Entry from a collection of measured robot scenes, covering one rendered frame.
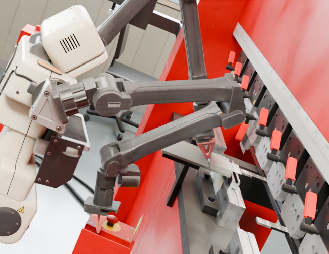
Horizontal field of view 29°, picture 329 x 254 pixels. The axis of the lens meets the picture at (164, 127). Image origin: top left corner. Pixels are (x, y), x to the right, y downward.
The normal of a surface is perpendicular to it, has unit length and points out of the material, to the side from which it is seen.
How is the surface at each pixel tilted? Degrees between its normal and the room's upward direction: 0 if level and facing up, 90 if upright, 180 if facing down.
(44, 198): 0
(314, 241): 90
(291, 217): 90
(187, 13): 90
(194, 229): 0
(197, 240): 0
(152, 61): 90
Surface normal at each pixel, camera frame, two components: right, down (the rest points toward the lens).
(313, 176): -0.92, -0.36
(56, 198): 0.39, -0.87
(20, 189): 0.21, 0.40
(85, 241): -0.11, 0.28
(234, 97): 0.25, 0.58
